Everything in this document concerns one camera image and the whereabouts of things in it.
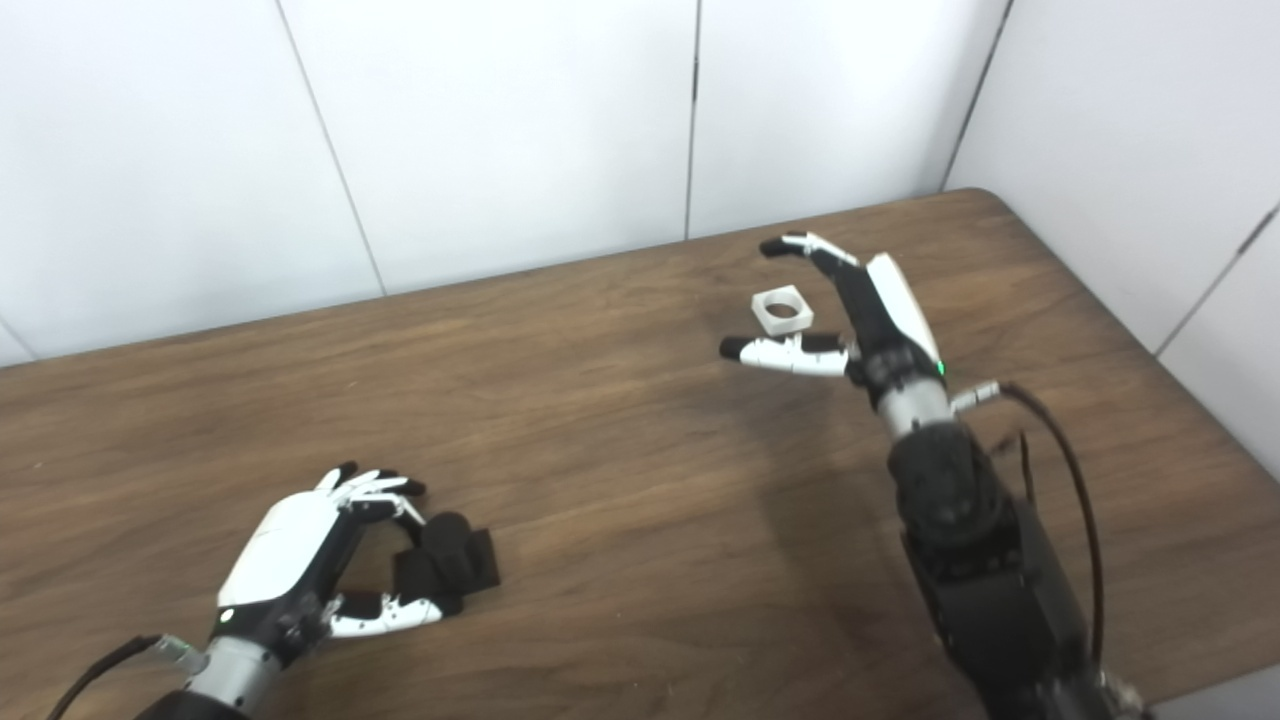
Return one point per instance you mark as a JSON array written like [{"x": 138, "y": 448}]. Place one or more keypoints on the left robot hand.
[{"x": 285, "y": 545}]

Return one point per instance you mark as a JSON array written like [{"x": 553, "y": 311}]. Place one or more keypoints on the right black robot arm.
[{"x": 980, "y": 560}]

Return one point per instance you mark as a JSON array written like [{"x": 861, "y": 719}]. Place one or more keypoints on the black peg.
[{"x": 450, "y": 560}]

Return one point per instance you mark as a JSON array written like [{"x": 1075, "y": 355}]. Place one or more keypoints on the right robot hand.
[{"x": 895, "y": 320}]

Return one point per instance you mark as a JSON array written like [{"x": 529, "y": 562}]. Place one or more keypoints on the white square piece with hole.
[{"x": 765, "y": 318}]

